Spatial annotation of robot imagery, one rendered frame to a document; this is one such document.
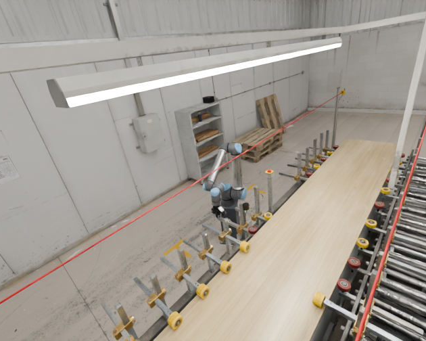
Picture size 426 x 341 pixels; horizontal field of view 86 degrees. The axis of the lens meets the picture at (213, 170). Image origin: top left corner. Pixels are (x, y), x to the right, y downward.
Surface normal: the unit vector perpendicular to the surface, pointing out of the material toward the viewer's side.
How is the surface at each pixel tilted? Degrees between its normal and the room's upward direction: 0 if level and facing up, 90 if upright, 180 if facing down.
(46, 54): 90
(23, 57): 90
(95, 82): 61
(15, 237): 90
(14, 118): 90
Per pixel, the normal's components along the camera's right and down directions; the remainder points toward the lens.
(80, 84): 0.57, -0.26
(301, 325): -0.14, -0.89
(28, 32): 0.73, 0.21
